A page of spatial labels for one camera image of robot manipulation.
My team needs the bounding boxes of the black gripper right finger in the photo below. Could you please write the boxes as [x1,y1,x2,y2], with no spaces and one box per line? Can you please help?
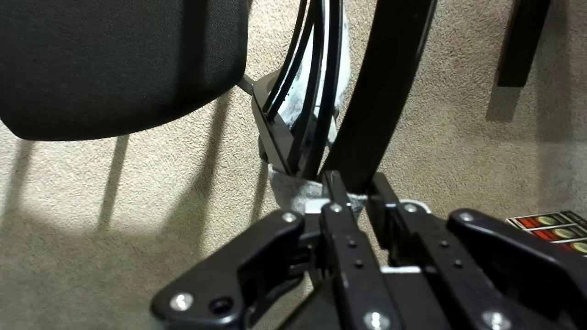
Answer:
[365,173,587,330]

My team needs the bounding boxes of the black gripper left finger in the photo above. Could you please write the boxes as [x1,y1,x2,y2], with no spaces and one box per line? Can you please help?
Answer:
[151,171,402,330]

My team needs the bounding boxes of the grey cloth bag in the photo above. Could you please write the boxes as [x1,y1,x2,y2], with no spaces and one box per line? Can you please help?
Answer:
[265,11,354,213]

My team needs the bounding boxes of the black chair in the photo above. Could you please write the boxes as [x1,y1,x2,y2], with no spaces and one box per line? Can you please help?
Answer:
[0,0,441,195]

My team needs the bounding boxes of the black square leg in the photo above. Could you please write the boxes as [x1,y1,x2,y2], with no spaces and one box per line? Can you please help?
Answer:
[494,0,554,88]

